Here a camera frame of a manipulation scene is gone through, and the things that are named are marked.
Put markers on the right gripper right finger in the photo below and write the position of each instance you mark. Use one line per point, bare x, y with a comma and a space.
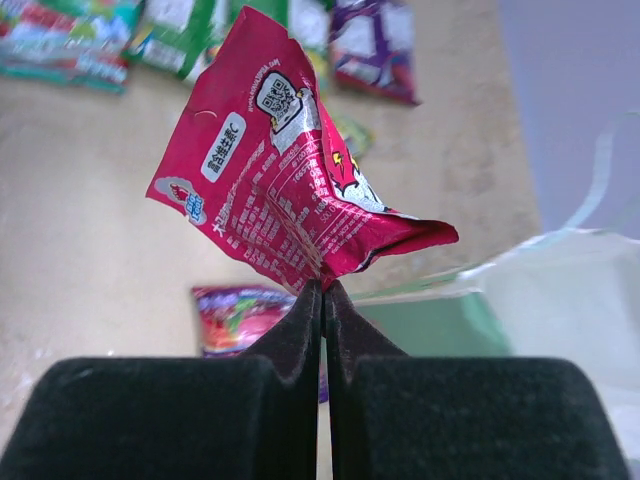
394, 416

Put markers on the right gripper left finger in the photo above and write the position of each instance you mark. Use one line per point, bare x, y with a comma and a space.
248, 416

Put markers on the purple Fox's candy bag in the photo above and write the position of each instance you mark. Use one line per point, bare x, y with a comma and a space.
232, 318

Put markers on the green paper bag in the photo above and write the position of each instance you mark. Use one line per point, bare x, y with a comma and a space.
570, 294

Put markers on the red snack packet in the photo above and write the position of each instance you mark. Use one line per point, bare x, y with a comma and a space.
257, 165

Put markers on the yellow green Fox's candy bag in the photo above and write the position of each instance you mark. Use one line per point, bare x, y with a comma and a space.
311, 22

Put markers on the teal Fox's candy bag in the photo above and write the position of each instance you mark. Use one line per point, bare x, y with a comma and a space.
69, 42

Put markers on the purple snack packet back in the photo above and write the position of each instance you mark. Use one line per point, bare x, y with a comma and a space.
371, 45

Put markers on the green snack packet lower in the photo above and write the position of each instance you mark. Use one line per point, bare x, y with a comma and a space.
181, 38

